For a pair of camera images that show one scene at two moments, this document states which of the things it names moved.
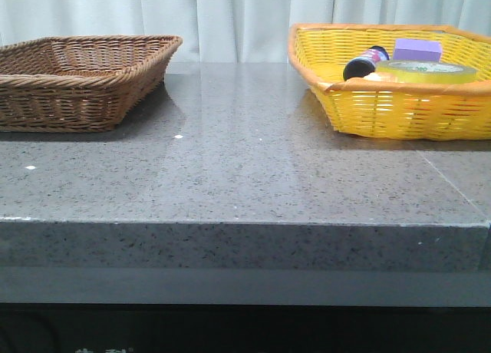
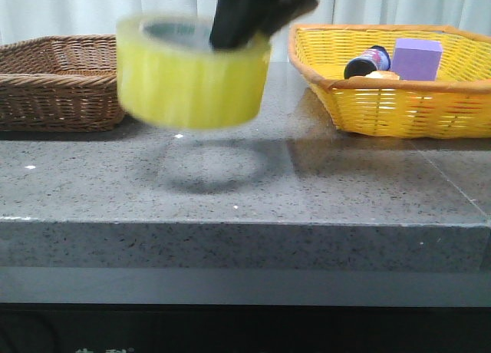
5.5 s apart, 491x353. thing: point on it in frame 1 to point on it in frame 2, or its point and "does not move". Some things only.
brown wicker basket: (84, 84) does not move
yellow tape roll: (426, 71) to (170, 85)
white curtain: (230, 23) does not move
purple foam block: (417, 50) does not move
